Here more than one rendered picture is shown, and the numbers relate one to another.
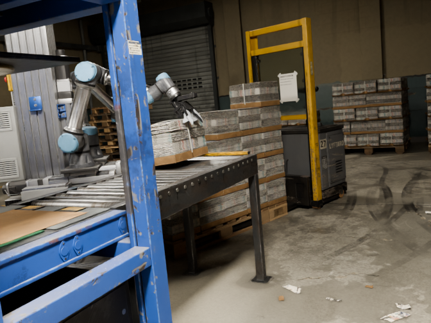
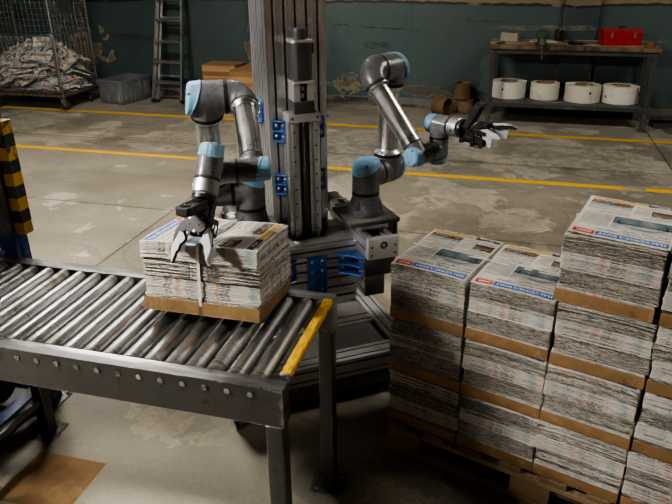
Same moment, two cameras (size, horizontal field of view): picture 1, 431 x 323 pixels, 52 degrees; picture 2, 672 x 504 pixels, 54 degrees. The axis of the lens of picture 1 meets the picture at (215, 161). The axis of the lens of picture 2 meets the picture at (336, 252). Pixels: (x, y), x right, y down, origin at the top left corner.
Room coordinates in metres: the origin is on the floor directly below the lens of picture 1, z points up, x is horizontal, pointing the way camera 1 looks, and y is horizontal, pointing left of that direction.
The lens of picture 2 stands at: (2.54, -1.64, 1.81)
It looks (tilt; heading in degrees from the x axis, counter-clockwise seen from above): 24 degrees down; 77
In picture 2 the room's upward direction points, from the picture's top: 1 degrees counter-clockwise
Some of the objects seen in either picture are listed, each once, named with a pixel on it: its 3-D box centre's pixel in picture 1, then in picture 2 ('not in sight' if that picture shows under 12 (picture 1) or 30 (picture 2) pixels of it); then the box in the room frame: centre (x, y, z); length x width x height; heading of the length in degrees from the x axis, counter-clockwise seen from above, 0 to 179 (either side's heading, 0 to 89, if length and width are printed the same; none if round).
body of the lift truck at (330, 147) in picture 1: (306, 162); not in sight; (4.81, -0.99, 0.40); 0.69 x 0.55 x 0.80; 45
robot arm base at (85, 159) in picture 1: (81, 158); (251, 216); (2.75, 0.83, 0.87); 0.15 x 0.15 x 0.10
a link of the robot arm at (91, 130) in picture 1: (89, 135); (367, 174); (3.25, 0.90, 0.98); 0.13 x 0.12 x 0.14; 33
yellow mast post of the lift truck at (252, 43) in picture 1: (257, 115); not in sight; (4.78, -0.50, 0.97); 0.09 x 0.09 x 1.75; 45
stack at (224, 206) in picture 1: (207, 188); (555, 382); (3.73, 0.09, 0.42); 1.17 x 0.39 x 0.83; 135
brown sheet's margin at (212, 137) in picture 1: (213, 135); (614, 280); (3.83, 0.00, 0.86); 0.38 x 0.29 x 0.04; 46
